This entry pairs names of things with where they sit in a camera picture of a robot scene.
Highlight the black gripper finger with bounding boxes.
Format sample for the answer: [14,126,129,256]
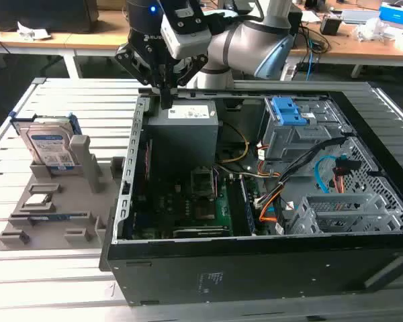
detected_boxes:
[167,52,209,110]
[114,44,168,110]

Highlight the hard disk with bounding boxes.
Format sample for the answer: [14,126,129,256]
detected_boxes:
[9,113,81,176]

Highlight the grey metal disk bay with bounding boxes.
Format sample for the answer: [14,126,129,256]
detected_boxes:
[287,193,403,235]

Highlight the brown cardboard box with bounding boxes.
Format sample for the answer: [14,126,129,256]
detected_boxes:
[97,0,128,10]

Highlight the grey power supply unit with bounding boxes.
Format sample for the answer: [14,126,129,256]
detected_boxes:
[142,100,221,175]

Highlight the large black box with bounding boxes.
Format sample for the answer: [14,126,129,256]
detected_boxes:
[0,0,100,34]

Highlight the white power strip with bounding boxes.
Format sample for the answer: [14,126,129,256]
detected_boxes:
[281,63,298,81]

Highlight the metal socket cover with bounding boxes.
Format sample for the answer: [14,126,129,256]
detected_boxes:
[190,166,218,202]

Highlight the crumpled white paper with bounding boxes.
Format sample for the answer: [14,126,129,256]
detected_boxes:
[16,21,52,41]

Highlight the blue carrier in cage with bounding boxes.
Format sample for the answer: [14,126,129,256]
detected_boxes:
[270,96,308,127]

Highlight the black desktop tower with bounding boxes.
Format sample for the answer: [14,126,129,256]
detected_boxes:
[288,9,303,34]

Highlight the grey metal drive cage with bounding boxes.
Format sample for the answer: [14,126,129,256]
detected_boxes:
[260,97,352,162]

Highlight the green motherboard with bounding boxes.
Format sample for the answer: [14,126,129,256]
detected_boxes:
[130,160,256,239]

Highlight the small black box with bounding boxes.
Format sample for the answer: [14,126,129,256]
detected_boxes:
[320,16,343,36]

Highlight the CPU socket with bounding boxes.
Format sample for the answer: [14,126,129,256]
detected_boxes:
[193,202,216,221]

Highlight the black RAM slot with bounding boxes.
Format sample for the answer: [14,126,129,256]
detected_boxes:
[225,177,240,235]
[232,177,248,235]

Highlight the installed blue RAM stick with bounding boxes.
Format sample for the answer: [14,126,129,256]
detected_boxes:
[240,176,257,235]

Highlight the grey parts rack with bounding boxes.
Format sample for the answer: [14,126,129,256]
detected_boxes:
[0,133,127,252]

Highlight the black graphics card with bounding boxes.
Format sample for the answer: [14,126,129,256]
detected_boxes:
[173,226,232,239]

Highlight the silver CPU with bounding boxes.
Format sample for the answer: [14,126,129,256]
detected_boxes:
[24,193,52,206]

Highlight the silver flat device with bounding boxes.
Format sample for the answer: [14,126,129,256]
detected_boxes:
[341,9,380,24]

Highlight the clear plastic bag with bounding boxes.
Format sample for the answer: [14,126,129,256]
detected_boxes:
[352,18,390,43]

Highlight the blue and white box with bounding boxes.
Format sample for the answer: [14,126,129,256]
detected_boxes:
[378,1,403,26]

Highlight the black open PC case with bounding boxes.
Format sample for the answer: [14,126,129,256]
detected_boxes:
[99,81,403,307]

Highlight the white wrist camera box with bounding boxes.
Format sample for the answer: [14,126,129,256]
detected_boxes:
[160,0,212,60]

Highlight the wooden desk white frame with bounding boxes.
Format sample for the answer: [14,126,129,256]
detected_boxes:
[288,6,403,80]
[0,9,132,80]

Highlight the yellow wire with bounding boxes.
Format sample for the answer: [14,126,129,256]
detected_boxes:
[218,122,250,164]

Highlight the blue cable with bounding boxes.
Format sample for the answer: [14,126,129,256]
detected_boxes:
[306,38,315,81]

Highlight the black wire bundle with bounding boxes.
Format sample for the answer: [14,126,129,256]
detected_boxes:
[255,136,349,211]

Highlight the blue wire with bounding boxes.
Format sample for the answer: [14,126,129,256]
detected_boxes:
[314,156,337,195]

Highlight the orange flat wire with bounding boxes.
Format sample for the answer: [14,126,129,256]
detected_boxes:
[259,189,285,223]

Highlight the orange wire black connector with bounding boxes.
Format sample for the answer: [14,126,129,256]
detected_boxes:
[330,154,362,194]

